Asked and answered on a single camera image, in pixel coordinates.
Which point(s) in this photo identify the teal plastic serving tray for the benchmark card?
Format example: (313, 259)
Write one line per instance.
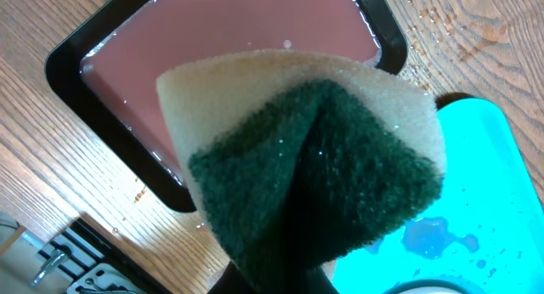
(483, 235)

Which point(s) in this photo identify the green and yellow sponge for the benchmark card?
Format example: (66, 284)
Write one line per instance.
(295, 159)

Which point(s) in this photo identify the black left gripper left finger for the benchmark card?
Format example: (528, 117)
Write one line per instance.
(228, 281)

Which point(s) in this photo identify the dark red water tray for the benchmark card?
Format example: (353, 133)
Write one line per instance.
(106, 69)

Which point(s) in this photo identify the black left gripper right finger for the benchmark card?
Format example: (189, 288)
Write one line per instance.
(316, 282)

